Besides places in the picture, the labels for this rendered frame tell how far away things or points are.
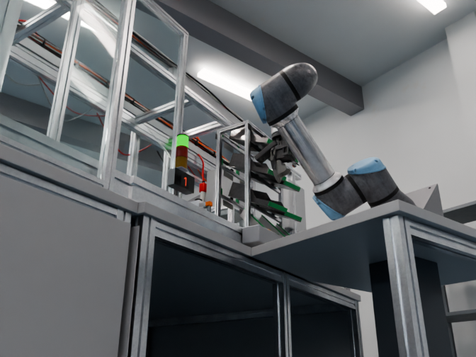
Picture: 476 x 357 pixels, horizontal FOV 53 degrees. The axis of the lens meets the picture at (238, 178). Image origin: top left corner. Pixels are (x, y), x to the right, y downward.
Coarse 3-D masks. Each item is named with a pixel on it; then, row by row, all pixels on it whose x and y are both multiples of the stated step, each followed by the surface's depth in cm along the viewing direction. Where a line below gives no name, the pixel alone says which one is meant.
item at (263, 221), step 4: (244, 208) 223; (244, 212) 222; (240, 216) 224; (244, 216) 222; (252, 216) 218; (244, 220) 221; (252, 220) 217; (256, 220) 215; (260, 220) 231; (264, 220) 229; (268, 220) 228; (252, 224) 217; (256, 224) 215; (260, 224) 213; (264, 224) 229; (268, 224) 227; (272, 224) 225; (268, 228) 226; (272, 228) 224; (276, 228) 223; (276, 232) 222; (280, 232) 220; (284, 236) 218
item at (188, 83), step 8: (192, 88) 290; (200, 96) 296; (208, 96) 304; (216, 104) 310; (224, 112) 316; (232, 120) 323; (240, 120) 333; (192, 144) 364; (200, 152) 371; (208, 160) 378
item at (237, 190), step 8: (232, 184) 234; (240, 184) 230; (232, 192) 232; (240, 192) 228; (256, 192) 239; (240, 200) 239; (256, 200) 219; (264, 200) 215; (272, 208) 219; (280, 208) 218
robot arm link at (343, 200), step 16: (272, 80) 155; (288, 80) 153; (256, 96) 155; (272, 96) 154; (288, 96) 154; (272, 112) 156; (288, 112) 155; (288, 128) 158; (304, 128) 159; (288, 144) 161; (304, 144) 159; (304, 160) 160; (320, 160) 160; (320, 176) 161; (336, 176) 162; (320, 192) 162; (336, 192) 160; (352, 192) 161; (336, 208) 162; (352, 208) 163
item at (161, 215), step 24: (168, 216) 123; (216, 240) 139; (168, 264) 164; (192, 264) 164; (216, 264) 164; (168, 288) 204; (192, 288) 203; (216, 288) 203; (240, 288) 203; (264, 288) 202; (336, 288) 208; (168, 312) 267; (192, 312) 267; (216, 312) 266
